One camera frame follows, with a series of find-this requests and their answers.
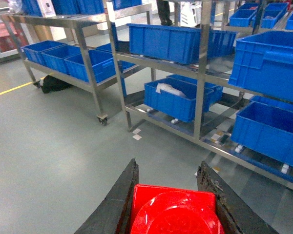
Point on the stainless steel flow rack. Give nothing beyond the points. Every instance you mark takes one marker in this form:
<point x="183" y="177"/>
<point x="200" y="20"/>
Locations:
<point x="212" y="135"/>

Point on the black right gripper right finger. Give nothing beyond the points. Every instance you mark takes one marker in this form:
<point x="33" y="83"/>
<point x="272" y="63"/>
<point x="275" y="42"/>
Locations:
<point x="234" y="214"/>

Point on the red one-stud toy block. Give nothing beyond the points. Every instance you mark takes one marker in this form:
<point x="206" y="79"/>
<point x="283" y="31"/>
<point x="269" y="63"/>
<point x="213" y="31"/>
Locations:
<point x="165" y="210"/>

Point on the blue crate with white bag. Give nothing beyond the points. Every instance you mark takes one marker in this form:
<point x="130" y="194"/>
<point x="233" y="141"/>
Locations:
<point x="173" y="97"/>

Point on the large blue target crate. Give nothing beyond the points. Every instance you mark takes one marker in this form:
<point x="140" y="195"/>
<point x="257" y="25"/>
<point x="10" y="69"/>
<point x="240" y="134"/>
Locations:
<point x="264" y="63"/>

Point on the red white fire cabinet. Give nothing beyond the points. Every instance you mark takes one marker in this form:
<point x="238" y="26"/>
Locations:
<point x="7" y="46"/>

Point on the blue bin on cart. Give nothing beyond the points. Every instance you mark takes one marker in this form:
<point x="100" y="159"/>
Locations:
<point x="34" y="51"/>
<point x="54" y="58"/>
<point x="102" y="64"/>

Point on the blue crate lower right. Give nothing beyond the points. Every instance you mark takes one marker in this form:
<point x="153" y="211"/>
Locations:
<point x="267" y="130"/>

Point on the blue crate middle shelf left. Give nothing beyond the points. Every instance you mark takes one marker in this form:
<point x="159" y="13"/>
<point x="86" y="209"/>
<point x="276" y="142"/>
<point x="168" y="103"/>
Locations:
<point x="177" y="44"/>

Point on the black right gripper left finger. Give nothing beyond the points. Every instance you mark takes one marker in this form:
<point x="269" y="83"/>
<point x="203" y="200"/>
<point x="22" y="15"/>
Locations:
<point x="112" y="216"/>

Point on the steel wheeled shelf cart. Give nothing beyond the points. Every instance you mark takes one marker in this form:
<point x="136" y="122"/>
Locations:
<point x="76" y="24"/>

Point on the black bag under cart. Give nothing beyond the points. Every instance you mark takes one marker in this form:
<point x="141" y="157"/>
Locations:
<point x="52" y="84"/>

